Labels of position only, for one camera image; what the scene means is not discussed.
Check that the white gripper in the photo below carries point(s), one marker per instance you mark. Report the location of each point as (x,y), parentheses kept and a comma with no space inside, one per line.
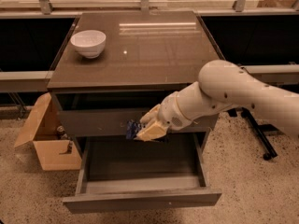
(169,112)

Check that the blue rxbar wrapper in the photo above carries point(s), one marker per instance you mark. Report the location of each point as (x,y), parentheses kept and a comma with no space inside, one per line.
(133,128)

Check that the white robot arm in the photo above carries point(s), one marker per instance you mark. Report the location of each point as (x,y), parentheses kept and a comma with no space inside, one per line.
(221,86)

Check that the grey upper drawer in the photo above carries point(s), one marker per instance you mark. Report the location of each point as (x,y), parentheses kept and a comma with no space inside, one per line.
(99,122)

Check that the grey open lower drawer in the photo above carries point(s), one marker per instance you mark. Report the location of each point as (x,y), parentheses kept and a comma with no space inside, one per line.
(118,174)

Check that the grey drawer cabinet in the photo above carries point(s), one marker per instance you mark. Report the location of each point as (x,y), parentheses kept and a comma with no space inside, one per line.
(147,56)

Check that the dark bottles in box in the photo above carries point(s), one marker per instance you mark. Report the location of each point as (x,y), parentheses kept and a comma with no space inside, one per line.
(64,136)

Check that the white ceramic bowl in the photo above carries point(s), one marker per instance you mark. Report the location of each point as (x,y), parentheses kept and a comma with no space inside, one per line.
(89,43)

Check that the black stand with wheel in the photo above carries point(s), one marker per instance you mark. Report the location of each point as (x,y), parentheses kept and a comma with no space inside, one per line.
(260,131)

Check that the open cardboard box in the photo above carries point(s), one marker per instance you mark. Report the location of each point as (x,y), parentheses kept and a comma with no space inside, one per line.
(39,129)

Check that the metal window railing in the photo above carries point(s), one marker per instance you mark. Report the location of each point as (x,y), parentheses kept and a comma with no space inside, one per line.
(141,3)

